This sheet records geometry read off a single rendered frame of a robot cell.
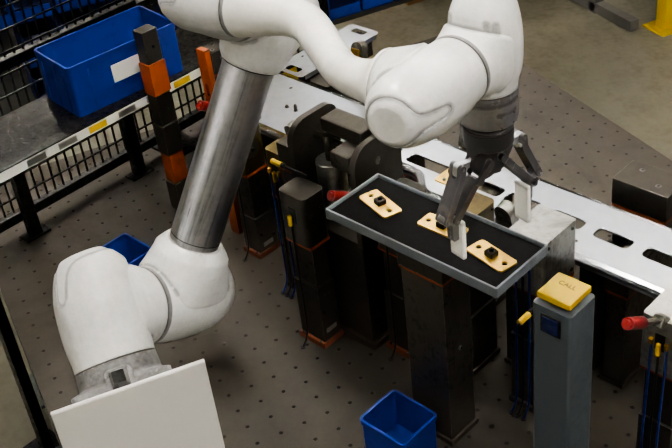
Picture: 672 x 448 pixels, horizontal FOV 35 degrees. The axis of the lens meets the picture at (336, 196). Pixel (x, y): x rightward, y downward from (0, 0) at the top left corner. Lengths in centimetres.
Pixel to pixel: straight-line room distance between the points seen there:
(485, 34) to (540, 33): 355
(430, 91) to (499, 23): 16
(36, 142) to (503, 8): 136
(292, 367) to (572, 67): 275
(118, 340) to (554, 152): 134
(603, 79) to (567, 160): 184
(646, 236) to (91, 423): 105
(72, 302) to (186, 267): 23
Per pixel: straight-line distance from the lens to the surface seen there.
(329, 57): 153
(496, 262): 173
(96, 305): 201
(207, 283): 212
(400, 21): 521
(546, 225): 190
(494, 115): 155
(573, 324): 168
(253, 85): 200
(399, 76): 138
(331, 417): 215
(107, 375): 198
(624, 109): 443
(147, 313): 205
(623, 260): 201
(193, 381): 196
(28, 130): 261
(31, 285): 267
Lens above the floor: 224
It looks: 34 degrees down
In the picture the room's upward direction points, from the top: 7 degrees counter-clockwise
